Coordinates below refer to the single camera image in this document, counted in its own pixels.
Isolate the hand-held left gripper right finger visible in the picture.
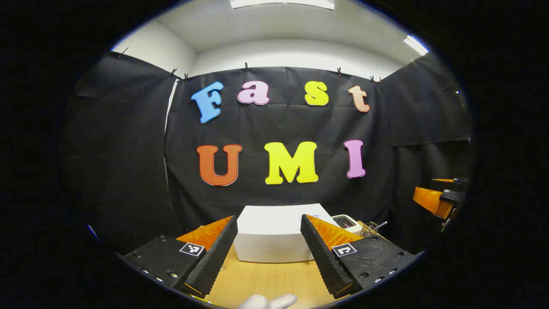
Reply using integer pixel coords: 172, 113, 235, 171
300, 214, 420, 300

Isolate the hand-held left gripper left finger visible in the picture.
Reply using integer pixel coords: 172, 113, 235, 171
122, 215, 239, 298

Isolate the white microwave oven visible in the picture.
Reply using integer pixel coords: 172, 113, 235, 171
234, 204, 333, 264

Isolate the white toaster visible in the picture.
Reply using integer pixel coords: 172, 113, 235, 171
332, 214, 364, 235

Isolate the ceiling light panel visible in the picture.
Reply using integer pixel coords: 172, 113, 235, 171
403, 35, 429, 56
229, 0, 335, 10

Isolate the wire utensil holder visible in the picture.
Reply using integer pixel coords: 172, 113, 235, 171
362, 221, 388, 238

